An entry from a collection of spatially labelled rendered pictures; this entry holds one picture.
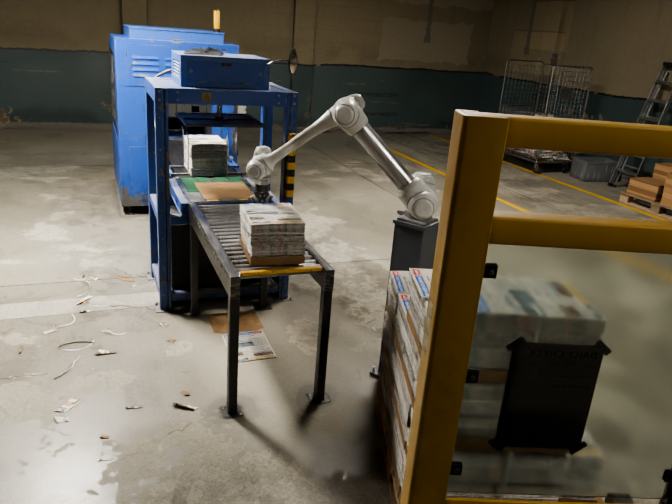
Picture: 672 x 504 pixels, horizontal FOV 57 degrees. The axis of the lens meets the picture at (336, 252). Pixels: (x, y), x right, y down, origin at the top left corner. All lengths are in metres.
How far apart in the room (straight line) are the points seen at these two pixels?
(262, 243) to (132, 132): 3.58
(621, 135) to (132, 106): 5.58
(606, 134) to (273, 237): 2.12
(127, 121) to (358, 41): 6.96
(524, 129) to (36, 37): 10.69
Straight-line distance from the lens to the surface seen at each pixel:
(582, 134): 1.31
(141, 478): 3.11
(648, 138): 1.37
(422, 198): 3.16
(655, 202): 9.12
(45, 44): 11.59
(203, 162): 5.02
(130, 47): 6.44
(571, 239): 1.36
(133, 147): 6.55
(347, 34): 12.51
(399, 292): 2.95
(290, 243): 3.19
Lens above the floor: 1.99
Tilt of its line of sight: 20 degrees down
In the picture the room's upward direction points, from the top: 5 degrees clockwise
